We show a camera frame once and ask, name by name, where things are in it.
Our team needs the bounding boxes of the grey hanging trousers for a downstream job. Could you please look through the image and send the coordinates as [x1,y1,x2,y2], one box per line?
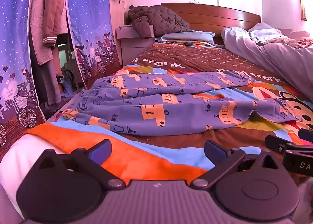
[45,60,62,106]

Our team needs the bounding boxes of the pink fleece robe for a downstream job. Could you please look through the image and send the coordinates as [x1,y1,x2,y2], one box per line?
[29,0,53,66]

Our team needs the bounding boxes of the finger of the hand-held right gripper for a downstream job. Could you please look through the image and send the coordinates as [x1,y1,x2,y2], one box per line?
[298,128,313,143]
[265,134,297,154]

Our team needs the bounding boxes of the white bed sheet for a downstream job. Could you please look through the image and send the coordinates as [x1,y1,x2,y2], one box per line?
[0,133,74,216]

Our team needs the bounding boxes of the grey duvet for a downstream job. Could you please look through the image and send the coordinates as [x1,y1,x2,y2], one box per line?
[221,26,313,104]

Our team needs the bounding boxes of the light blue pillow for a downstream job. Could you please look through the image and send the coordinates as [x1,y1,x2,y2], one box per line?
[248,22,284,39]
[158,31,216,44]

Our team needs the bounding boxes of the blue printed wardrobe curtain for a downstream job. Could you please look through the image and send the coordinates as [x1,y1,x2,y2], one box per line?
[64,0,123,90]
[0,0,47,157]

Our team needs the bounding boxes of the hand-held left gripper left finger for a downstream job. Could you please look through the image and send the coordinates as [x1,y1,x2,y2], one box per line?
[32,139,126,189]

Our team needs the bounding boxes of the wooden bed headboard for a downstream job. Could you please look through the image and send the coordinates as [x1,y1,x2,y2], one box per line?
[161,3,262,46]

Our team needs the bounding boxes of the white nightstand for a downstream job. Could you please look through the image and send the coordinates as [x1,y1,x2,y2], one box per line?
[115,25,155,67]

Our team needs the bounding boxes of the dark quilted jacket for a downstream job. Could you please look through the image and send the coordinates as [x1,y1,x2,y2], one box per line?
[128,4,193,39]

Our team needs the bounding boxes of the colourful cartoon printed blanket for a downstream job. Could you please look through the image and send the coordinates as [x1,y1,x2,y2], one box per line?
[26,40,313,186]

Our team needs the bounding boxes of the blue bus print pants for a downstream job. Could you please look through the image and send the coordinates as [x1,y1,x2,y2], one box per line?
[62,70,294,137]

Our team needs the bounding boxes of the pink quilted jacket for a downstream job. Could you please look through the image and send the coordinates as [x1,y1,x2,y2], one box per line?
[43,0,69,49]

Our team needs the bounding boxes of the floral cloth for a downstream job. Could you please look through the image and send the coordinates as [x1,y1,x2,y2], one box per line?
[264,37,313,50]

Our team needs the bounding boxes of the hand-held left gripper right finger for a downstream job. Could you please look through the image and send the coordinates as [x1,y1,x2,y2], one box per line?
[190,139,284,189]

